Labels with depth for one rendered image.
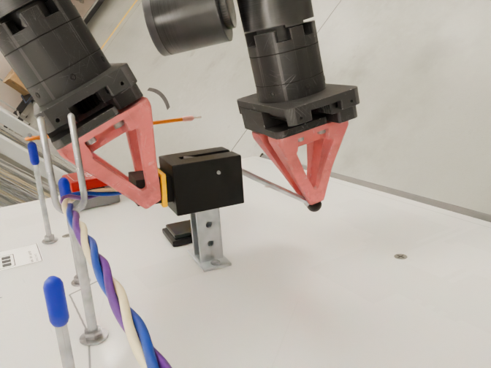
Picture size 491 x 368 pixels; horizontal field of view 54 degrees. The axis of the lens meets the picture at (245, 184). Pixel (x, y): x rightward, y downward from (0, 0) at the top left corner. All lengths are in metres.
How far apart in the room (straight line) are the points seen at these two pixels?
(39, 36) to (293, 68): 0.18
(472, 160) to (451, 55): 0.51
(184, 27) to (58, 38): 0.10
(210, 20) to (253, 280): 0.20
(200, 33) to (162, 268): 0.19
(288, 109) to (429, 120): 1.53
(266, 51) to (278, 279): 0.17
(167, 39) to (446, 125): 1.50
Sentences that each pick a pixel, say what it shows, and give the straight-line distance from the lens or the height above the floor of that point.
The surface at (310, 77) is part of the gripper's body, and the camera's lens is 0.39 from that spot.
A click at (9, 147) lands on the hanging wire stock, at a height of 1.10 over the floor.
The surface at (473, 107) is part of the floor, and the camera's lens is 1.82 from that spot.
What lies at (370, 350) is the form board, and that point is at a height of 1.04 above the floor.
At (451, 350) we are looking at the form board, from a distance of 0.31.
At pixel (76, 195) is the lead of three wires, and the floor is 1.18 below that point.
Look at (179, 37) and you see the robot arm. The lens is 0.40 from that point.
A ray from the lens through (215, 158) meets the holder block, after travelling 0.37.
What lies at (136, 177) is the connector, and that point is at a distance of 0.37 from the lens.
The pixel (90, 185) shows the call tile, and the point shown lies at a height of 1.10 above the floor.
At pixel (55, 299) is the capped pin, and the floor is 1.21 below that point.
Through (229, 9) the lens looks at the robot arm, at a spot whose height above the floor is 1.16.
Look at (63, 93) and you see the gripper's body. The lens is 0.34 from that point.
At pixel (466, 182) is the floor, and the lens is 1.65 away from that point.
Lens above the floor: 1.29
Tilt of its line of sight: 33 degrees down
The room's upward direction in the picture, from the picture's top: 54 degrees counter-clockwise
